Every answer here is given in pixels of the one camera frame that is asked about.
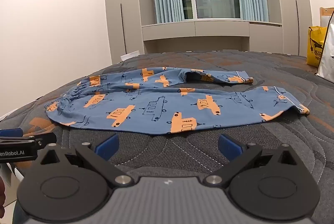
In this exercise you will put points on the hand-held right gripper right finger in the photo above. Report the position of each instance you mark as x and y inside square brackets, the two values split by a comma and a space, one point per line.
[231, 147]

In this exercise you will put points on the grey quilted mattress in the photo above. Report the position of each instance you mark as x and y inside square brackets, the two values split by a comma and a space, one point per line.
[169, 147]

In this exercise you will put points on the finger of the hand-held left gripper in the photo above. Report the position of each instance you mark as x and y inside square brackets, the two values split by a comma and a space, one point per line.
[45, 139]
[10, 132]

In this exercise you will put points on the wooden board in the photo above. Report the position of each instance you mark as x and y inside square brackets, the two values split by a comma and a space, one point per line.
[326, 10]

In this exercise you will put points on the beige tall wardrobe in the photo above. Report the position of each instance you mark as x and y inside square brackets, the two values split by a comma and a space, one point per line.
[122, 4]
[292, 4]

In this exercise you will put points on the white plastic bag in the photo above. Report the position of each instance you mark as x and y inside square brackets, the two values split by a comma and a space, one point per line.
[327, 56]

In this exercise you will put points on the beige window bench cabinet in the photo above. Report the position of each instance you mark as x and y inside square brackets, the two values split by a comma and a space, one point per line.
[221, 29]

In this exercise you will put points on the yellow printed bag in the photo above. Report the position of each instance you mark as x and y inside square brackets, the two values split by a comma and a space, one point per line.
[315, 43]

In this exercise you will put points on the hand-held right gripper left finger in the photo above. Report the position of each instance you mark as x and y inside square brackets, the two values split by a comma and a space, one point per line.
[107, 146]

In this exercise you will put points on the blue pants with orange cars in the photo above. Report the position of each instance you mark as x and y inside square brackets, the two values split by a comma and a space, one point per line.
[156, 101]

